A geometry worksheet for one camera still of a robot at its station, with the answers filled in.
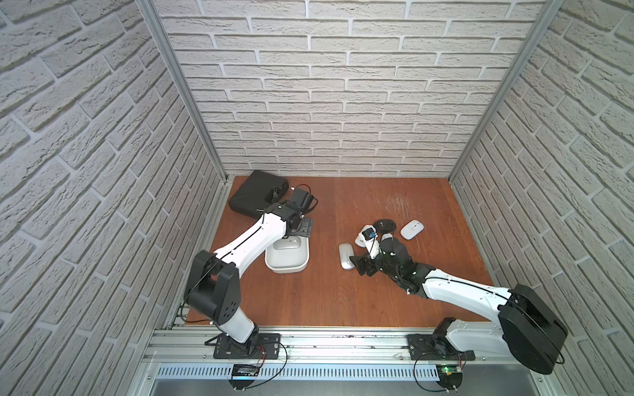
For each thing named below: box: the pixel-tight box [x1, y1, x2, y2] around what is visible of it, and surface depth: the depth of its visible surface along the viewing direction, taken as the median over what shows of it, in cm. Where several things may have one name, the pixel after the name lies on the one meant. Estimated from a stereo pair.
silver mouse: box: [338, 242, 355, 270], surface depth 94 cm
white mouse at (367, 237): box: [354, 224, 379, 249], surface depth 75 cm
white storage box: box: [264, 236, 310, 274], surface depth 92 cm
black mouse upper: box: [373, 218, 397, 234], surface depth 102 cm
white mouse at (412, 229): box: [399, 219, 425, 241], surface depth 102 cm
